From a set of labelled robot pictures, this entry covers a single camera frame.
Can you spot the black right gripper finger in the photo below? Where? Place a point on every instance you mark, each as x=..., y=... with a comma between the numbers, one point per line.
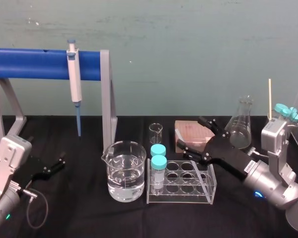
x=213, y=126
x=193, y=153

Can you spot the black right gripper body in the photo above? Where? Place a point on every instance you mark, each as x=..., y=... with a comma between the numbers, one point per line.
x=226, y=153

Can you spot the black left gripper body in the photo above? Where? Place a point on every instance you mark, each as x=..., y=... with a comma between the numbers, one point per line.
x=38, y=169

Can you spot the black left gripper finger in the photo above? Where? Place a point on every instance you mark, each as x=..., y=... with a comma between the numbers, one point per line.
x=55, y=168
x=60, y=158

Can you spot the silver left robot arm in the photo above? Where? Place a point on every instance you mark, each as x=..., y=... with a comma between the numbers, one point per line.
x=7, y=158

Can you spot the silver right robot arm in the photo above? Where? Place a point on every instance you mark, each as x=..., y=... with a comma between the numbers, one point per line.
x=273, y=183

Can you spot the clear glass stirring rod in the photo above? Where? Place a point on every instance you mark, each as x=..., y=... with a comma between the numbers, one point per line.
x=202, y=182

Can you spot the pink pipette tip box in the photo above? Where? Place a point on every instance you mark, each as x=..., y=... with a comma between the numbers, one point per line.
x=188, y=132

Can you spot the glass conical flask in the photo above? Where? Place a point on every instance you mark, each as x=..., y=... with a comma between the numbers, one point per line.
x=241, y=134

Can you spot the clear tube teal cap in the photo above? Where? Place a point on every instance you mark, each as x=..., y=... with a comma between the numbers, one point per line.
x=159, y=163
x=158, y=150

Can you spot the clear acrylic tube rack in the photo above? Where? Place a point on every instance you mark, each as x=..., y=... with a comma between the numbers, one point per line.
x=178, y=188

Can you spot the small empty glass beaker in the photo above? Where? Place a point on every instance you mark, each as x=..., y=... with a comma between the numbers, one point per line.
x=156, y=135

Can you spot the black table cloth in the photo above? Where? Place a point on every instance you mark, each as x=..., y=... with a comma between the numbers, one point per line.
x=84, y=218

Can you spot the thin wooden stick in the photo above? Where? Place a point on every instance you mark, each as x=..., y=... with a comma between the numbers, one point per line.
x=269, y=99

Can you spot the large glass beaker with water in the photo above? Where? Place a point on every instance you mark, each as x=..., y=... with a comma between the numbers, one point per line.
x=125, y=173

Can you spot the teal capped tube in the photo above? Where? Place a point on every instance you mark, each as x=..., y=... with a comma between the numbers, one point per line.
x=295, y=114
x=281, y=109

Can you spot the white blue pipette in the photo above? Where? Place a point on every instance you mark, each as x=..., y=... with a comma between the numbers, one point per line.
x=74, y=74

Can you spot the grey pipette stand blue bar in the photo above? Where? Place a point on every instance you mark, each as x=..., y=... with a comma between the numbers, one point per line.
x=34, y=64

